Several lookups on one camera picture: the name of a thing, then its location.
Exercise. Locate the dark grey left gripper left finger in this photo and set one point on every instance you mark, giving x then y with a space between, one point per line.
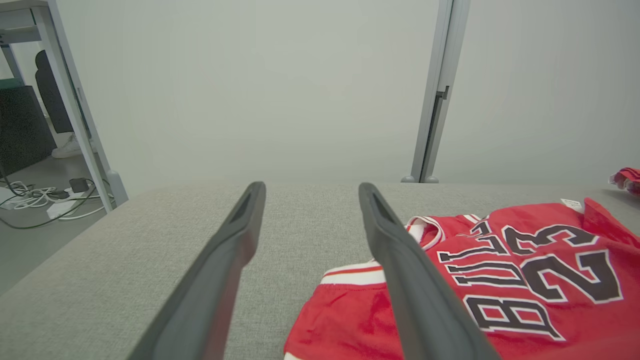
200 300

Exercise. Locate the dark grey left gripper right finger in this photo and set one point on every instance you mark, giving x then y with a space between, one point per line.
430 310

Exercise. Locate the red jersey shirt white sleeves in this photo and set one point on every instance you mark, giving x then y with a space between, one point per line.
590 325

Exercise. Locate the red shorts with white stripe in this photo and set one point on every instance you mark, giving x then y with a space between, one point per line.
629 177

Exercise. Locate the black power adapter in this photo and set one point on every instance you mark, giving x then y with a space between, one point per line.
79 185

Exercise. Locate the white sneaker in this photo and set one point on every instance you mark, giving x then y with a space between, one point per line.
67 149

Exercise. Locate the grey wheeled stand leg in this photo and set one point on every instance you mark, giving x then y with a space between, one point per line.
77 100

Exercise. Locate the black computer tower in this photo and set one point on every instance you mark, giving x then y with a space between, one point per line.
25 130

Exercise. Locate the black trouser leg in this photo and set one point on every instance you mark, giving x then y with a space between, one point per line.
52 95

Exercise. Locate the teal shelf board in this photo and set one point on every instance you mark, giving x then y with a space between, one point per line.
10 83

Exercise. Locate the grey partition post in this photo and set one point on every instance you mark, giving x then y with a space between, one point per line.
442 60

